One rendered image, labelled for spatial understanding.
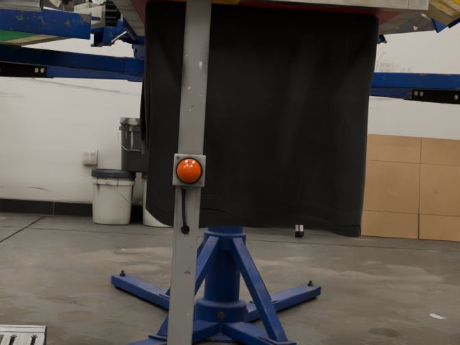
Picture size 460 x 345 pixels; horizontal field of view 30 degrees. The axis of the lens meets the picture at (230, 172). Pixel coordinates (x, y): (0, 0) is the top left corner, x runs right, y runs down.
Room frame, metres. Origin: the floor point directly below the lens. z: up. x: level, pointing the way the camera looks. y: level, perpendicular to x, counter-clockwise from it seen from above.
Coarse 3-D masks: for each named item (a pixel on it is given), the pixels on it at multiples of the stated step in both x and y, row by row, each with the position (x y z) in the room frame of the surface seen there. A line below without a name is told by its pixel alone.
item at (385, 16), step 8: (264, 8) 1.66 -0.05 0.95; (272, 8) 1.65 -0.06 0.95; (280, 8) 1.65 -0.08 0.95; (288, 8) 1.64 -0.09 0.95; (296, 8) 1.63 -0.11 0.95; (304, 8) 1.63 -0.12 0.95; (312, 8) 1.62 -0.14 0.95; (320, 8) 1.62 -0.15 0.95; (328, 8) 1.61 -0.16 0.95; (336, 8) 1.60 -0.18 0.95; (344, 8) 1.60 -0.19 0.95; (376, 16) 1.68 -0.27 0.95; (384, 16) 1.67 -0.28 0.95; (392, 16) 1.67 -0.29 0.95
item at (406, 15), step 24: (120, 0) 1.66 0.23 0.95; (240, 0) 1.57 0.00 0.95; (264, 0) 1.56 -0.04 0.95; (288, 0) 1.56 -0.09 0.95; (312, 0) 1.56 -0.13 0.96; (336, 0) 1.56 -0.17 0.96; (360, 0) 1.56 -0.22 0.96; (384, 0) 1.56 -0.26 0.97; (408, 0) 1.56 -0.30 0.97; (384, 24) 1.79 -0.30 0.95
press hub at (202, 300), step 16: (224, 240) 2.93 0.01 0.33; (224, 256) 2.94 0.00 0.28; (208, 272) 2.96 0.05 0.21; (224, 272) 2.94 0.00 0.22; (208, 288) 2.96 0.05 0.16; (224, 288) 2.94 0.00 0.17; (208, 304) 2.93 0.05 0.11; (224, 304) 2.93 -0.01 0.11; (240, 304) 2.96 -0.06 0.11; (208, 320) 2.92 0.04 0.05; (224, 320) 2.91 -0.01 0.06; (240, 320) 2.95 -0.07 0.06; (224, 336) 2.88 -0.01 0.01
